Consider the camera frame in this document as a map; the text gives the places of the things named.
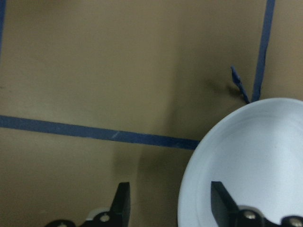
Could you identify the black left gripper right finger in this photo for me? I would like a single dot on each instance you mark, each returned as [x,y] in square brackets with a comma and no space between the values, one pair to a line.
[228,214]

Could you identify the blue plate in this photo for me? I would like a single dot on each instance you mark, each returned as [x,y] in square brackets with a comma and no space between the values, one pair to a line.
[257,153]

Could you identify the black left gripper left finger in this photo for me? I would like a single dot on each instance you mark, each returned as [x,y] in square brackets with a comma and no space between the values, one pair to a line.
[118,215]

